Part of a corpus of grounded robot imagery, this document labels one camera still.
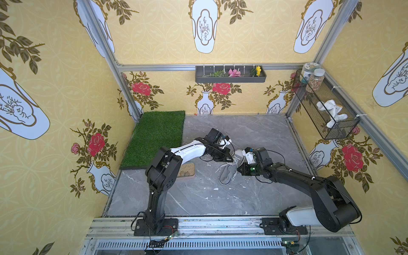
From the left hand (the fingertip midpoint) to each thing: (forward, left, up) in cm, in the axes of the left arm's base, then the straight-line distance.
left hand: (228, 158), depth 90 cm
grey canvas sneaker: (-6, 0, -2) cm, 6 cm away
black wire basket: (+33, -55, +12) cm, 65 cm away
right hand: (-3, -7, -3) cm, 8 cm away
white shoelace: (-2, -4, -1) cm, 4 cm away
